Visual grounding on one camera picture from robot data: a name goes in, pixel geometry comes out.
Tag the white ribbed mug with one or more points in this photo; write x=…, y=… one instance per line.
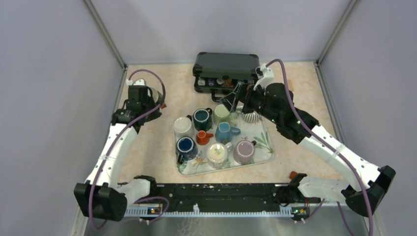
x=183, y=126

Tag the small red-brown block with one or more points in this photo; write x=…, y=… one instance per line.
x=293, y=175

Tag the light blue dotted mug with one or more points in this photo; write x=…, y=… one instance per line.
x=225, y=133

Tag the dark blue mug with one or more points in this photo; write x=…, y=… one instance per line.
x=186, y=149

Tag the grey striped ribbed cup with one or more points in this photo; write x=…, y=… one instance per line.
x=252, y=117

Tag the dark green carrying case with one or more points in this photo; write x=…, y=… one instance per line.
x=219, y=73

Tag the small orange cup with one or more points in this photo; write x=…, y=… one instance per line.
x=203, y=138

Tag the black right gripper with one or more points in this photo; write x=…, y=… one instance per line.
x=230, y=101

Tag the lilac purple mug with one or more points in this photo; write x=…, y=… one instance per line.
x=244, y=151

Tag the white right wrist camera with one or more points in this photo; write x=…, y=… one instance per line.
x=265, y=76

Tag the black glossy mug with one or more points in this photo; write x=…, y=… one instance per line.
x=156, y=96

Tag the light green mug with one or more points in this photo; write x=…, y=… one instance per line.
x=221, y=114

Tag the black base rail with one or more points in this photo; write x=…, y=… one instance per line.
x=227, y=198

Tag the dark teal mug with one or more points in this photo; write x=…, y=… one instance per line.
x=202, y=119

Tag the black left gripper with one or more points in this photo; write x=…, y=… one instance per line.
x=150, y=100

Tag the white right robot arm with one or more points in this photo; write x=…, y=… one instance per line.
x=363, y=185

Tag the floral white serving tray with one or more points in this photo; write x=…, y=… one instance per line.
x=264, y=151

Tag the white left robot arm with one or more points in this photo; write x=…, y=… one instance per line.
x=100, y=196

